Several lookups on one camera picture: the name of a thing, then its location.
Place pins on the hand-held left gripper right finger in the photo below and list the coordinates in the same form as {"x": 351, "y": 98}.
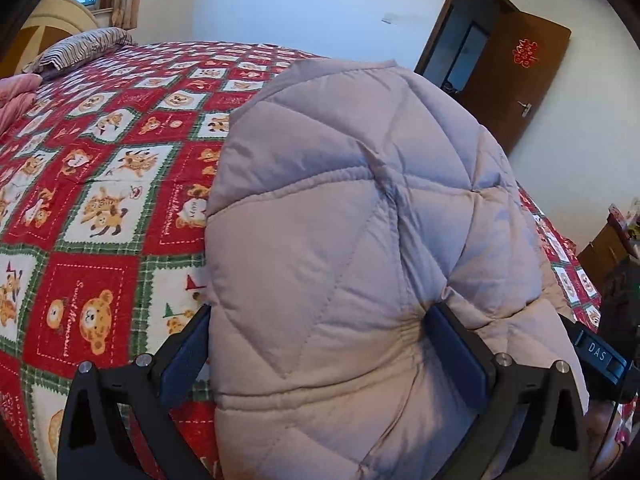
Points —
{"x": 457, "y": 355}

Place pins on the red paper door decoration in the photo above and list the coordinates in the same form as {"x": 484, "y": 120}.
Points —
{"x": 524, "y": 52}

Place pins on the wooden cabinet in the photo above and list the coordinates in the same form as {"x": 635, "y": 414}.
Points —
{"x": 602, "y": 255}

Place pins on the pink quilt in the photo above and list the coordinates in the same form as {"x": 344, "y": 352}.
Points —
{"x": 15, "y": 102}

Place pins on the red printed bedspread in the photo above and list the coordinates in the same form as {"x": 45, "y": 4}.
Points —
{"x": 100, "y": 200}

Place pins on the wooden door frame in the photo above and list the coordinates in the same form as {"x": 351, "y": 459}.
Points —
{"x": 440, "y": 25}

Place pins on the brown wooden door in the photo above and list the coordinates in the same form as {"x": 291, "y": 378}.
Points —
{"x": 520, "y": 85}

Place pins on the wooden bed headboard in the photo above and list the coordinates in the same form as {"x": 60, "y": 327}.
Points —
{"x": 55, "y": 22}

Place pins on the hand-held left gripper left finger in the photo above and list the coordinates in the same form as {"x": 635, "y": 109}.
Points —
{"x": 180, "y": 365}

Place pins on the striped pillow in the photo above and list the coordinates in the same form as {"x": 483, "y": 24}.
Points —
{"x": 80, "y": 52}

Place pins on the light grey down jacket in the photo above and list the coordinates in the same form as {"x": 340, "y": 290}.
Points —
{"x": 350, "y": 240}

